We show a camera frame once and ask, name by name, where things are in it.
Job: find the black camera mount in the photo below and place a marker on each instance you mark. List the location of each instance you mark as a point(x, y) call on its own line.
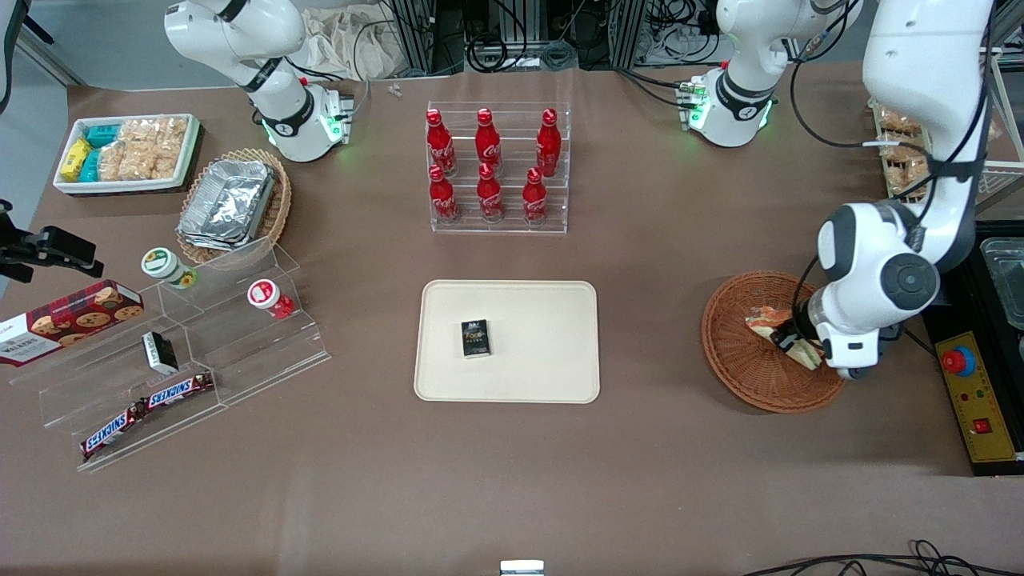
point(56, 246)

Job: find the teal snack pack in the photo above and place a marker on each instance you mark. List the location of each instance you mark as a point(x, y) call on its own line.
point(102, 134)
point(90, 166)

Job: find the yellow emergency stop box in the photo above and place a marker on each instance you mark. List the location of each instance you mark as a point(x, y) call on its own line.
point(980, 400)

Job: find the clear rice cracker pack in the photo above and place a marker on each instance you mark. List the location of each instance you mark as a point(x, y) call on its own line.
point(152, 132)
point(140, 162)

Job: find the round brown wicker basket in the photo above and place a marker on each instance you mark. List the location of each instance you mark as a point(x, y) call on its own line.
point(744, 368)

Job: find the small black white box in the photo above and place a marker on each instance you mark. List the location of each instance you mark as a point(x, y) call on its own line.
point(160, 352)

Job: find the white rectangular bin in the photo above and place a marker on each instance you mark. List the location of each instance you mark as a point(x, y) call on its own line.
point(120, 186)

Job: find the beige cloth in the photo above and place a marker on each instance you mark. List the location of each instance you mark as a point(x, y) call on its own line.
point(344, 40)

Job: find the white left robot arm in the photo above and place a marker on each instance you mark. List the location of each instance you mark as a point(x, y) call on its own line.
point(920, 80)

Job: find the aluminium foil container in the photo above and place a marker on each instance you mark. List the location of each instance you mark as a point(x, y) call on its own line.
point(228, 200)

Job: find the sandwich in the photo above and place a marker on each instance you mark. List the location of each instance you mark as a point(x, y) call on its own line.
point(760, 320)

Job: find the cream plastic tray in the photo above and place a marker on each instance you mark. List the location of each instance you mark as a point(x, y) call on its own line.
point(536, 336)

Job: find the aluminium frame post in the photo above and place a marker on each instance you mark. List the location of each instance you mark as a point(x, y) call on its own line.
point(424, 32)
point(628, 32)

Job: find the red cola bottle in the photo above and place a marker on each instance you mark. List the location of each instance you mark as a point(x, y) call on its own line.
point(549, 148)
point(534, 200)
point(490, 198)
point(488, 144)
point(439, 144)
point(442, 200)

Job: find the clear acrylic step display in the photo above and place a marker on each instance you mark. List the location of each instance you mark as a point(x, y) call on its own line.
point(240, 352)

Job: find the black Face carton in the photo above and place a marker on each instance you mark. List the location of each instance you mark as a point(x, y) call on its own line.
point(475, 338)

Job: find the black countertop appliance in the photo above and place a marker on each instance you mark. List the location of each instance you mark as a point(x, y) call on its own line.
point(960, 304)

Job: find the clear acrylic bottle rack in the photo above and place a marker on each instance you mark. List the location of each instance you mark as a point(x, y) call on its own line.
point(512, 224)

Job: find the Snickers bar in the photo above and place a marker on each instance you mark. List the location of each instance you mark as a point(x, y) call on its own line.
point(178, 390)
point(112, 432)

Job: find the yellow snack pack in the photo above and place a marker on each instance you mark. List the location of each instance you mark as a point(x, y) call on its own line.
point(74, 158)

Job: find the red lidded cup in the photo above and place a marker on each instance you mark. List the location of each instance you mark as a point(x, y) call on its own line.
point(262, 294)

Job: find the green lidded cup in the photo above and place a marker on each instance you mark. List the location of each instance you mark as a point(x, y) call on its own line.
point(164, 264)

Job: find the red tartan cookie box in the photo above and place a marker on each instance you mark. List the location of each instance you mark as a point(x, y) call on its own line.
point(72, 320)

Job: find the clear bag of puffed snacks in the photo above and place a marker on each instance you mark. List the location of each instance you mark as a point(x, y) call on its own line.
point(902, 150)
point(908, 178)
point(900, 124)

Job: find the clear plastic container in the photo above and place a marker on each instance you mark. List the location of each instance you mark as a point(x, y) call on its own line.
point(1006, 280)

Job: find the small silver device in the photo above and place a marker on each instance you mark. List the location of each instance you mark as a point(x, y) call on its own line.
point(522, 568)

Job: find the oval tan wicker basket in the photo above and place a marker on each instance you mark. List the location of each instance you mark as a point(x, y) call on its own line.
point(280, 200)

